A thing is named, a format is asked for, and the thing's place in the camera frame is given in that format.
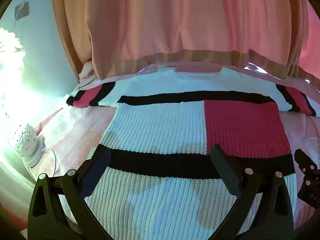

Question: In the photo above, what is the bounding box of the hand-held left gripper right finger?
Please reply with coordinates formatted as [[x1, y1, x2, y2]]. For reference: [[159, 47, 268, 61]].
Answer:
[[210, 144, 297, 240]]

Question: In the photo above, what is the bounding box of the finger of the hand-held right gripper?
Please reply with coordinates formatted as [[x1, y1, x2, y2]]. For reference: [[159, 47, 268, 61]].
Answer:
[[294, 149, 318, 178]]

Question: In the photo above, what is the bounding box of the white dotted table lamp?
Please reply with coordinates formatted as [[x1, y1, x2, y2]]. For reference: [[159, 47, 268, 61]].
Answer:
[[11, 123, 46, 168]]

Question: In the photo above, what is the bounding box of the wall socket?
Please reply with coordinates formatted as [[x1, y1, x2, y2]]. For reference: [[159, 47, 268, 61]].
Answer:
[[14, 1, 30, 20]]

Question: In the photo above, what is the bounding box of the white black pink knit sweater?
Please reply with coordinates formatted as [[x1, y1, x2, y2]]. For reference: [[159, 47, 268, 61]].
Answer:
[[66, 66, 320, 240]]

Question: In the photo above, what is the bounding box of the white feather lamp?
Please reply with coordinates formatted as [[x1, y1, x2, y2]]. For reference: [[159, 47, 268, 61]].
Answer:
[[0, 27, 27, 103]]

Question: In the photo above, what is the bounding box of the thin socket cable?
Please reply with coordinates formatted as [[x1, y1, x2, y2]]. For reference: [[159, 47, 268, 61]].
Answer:
[[13, 5, 25, 37]]

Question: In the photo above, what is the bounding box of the white lamp cable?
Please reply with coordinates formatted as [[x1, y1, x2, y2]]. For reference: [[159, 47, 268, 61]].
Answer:
[[41, 147, 57, 178]]

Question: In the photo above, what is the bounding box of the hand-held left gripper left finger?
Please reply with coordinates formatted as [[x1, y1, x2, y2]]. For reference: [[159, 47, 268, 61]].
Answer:
[[27, 148, 112, 240]]

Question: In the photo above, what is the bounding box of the pink white patterned blanket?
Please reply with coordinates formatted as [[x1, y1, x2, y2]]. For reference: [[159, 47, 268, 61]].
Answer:
[[24, 62, 320, 230]]

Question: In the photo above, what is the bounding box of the pink orange curtain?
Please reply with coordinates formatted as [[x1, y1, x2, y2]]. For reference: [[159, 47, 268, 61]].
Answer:
[[51, 0, 320, 81]]

